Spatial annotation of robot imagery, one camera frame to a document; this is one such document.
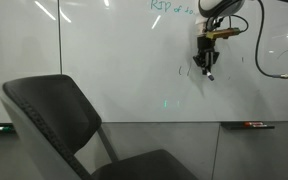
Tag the black mesh office chair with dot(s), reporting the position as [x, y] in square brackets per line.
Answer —
[54, 120]

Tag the red whiteboard marker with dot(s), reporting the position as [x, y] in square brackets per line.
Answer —
[253, 123]

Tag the large white whiteboard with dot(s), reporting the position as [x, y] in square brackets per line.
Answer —
[133, 59]

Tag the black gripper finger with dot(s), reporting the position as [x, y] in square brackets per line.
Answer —
[211, 58]
[200, 62]

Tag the left whiteboard panel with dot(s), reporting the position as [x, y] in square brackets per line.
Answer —
[29, 40]

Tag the black marker tray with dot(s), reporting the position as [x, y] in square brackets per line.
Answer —
[240, 126]

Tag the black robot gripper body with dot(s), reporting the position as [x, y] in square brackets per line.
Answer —
[204, 45]

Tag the gold wrist camera mount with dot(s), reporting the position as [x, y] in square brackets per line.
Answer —
[224, 33]

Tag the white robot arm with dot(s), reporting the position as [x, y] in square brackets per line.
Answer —
[211, 14]

